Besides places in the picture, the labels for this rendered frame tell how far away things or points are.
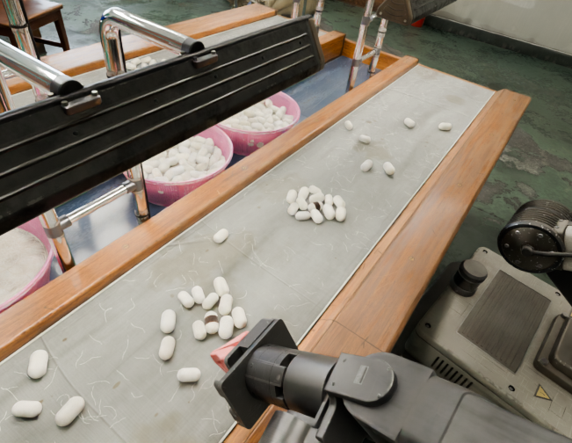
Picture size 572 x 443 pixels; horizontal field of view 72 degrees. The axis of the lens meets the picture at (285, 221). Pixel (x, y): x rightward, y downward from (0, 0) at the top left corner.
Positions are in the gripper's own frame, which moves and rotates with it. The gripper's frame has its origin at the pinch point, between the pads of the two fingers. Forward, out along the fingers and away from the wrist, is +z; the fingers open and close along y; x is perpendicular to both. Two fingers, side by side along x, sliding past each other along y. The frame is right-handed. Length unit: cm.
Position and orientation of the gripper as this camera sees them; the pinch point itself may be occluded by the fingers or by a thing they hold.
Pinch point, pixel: (217, 357)
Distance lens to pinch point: 52.4
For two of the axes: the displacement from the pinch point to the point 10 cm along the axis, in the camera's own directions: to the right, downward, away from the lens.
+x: 4.2, 8.6, 3.0
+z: -7.0, 0.9, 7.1
